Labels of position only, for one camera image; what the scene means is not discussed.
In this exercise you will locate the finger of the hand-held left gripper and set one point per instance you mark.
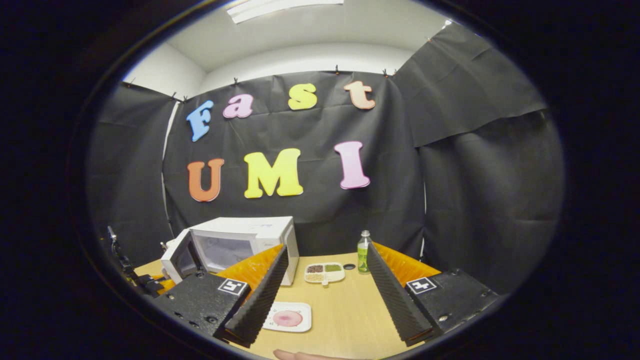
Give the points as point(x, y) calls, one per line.
point(165, 285)

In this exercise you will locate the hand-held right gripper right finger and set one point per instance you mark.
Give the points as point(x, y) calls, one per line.
point(397, 300)

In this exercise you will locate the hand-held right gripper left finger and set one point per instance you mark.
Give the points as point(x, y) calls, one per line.
point(255, 305)

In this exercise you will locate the pink round food slice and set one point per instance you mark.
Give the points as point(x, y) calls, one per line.
point(287, 318)

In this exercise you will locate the white square plate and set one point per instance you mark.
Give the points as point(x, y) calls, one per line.
point(301, 322)

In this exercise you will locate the white microwave oven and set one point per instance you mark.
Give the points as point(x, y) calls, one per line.
point(265, 235)

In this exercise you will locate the green label drink bottle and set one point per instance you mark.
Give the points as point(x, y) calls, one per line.
point(364, 255)

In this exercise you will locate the white divided grain tray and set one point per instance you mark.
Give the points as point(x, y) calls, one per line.
point(325, 273)

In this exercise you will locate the long ceiling light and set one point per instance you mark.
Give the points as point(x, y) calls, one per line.
point(280, 7)

